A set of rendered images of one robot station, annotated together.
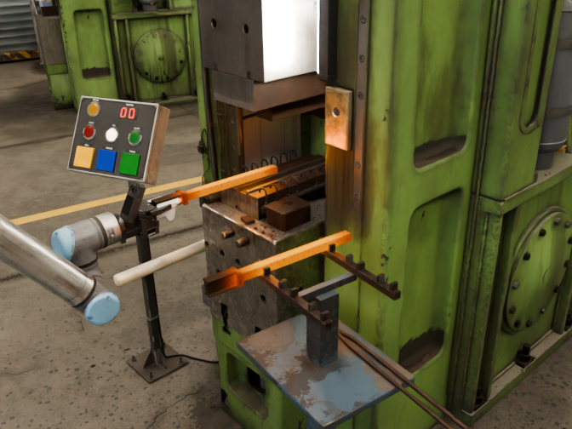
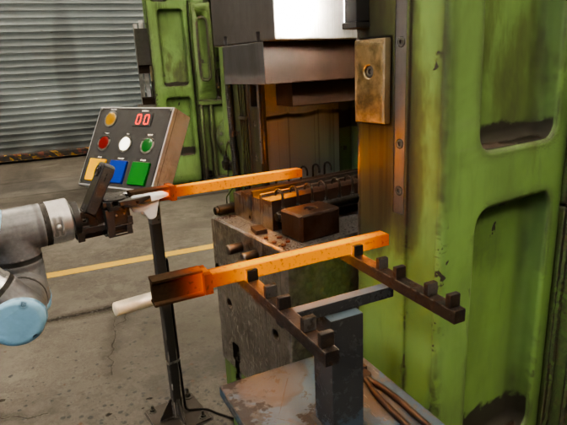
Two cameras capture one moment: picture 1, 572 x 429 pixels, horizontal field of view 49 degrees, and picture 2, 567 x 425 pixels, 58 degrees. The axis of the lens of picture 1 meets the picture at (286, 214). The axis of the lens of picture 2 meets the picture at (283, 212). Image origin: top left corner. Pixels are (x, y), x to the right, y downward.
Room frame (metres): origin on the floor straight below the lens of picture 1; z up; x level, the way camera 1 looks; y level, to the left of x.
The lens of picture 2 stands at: (0.58, -0.12, 1.32)
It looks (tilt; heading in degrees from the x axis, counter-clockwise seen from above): 16 degrees down; 9
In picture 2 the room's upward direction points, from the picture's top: 3 degrees counter-clockwise
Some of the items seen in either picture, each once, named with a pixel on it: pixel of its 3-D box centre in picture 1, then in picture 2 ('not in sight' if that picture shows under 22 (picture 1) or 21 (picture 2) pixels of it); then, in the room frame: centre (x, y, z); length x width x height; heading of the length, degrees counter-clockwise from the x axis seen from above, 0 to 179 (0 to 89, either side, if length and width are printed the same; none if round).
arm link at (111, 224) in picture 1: (108, 229); (61, 221); (1.52, 0.49, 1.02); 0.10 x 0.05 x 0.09; 42
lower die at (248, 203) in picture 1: (286, 181); (315, 192); (1.99, 0.00, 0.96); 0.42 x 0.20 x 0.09; 132
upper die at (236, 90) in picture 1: (284, 78); (311, 61); (1.99, 0.00, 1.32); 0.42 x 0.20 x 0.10; 132
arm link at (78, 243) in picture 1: (78, 241); (14, 231); (1.47, 0.55, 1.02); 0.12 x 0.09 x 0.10; 132
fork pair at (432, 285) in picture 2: (354, 295); (382, 310); (1.23, -0.16, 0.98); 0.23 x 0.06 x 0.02; 124
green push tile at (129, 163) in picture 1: (130, 164); (139, 174); (2.06, 0.55, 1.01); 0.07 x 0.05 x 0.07; 67
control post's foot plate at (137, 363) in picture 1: (156, 354); (176, 406); (2.22, 0.59, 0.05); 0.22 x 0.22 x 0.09; 42
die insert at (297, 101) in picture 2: (299, 100); (330, 90); (2.00, -0.05, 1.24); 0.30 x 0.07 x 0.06; 132
